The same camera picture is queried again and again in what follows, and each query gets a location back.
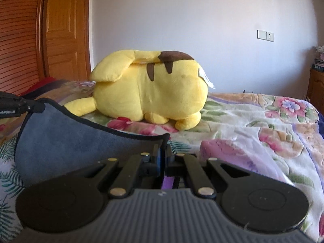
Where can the floral bedspread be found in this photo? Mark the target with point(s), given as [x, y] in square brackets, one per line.
[253, 141]

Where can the yellow plush toy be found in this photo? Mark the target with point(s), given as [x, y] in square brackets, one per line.
[151, 91]

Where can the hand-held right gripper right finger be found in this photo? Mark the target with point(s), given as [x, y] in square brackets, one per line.
[169, 161]

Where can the blue-grey towel with black edge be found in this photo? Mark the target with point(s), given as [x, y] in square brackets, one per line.
[76, 141]

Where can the wooden nightstand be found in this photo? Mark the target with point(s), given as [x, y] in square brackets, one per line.
[316, 86]

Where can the wooden panelled wardrobe door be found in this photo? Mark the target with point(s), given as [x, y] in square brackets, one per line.
[65, 30]

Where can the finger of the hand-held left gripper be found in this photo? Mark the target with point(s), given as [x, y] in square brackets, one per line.
[34, 106]

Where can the stack of books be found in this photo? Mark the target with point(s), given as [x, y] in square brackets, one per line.
[318, 65]

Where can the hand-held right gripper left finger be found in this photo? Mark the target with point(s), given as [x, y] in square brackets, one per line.
[159, 162]

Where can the wooden louvered wardrobe door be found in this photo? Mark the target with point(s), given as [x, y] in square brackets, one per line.
[19, 35]

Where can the red cloth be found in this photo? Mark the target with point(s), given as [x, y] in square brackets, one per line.
[46, 83]

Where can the white wall switch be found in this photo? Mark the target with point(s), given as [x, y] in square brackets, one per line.
[261, 34]

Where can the white wall socket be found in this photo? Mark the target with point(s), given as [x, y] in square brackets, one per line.
[270, 36]

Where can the pale flower bunch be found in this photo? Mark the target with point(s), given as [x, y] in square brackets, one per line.
[319, 51]

